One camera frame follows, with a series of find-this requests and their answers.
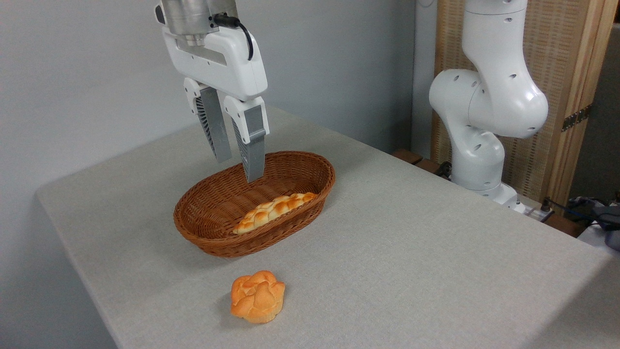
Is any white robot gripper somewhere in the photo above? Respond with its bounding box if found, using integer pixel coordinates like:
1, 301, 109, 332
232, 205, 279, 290
155, 2, 270, 184

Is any round orange bread roll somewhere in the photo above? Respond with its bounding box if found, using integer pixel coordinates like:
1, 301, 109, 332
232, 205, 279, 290
230, 270, 286, 324

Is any long braided bread loaf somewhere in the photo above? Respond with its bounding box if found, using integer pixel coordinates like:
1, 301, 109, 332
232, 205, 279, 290
232, 192, 319, 236

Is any brown oval wicker basket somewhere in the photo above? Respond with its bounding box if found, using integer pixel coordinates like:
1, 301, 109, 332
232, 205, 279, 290
173, 151, 336, 258

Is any wooden woven folding screen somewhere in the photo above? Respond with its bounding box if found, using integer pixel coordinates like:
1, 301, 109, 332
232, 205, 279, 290
431, 0, 620, 209

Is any dark metal screen hinge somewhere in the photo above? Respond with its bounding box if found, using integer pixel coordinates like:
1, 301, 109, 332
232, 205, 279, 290
562, 104, 592, 132

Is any dark grey device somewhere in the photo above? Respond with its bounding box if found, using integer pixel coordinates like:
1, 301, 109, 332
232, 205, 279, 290
592, 204, 620, 252

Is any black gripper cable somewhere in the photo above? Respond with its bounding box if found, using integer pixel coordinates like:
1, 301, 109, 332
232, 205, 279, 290
213, 14, 254, 61

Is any black and blue cable bundle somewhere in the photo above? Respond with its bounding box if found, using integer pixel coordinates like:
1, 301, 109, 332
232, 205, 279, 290
542, 195, 620, 228

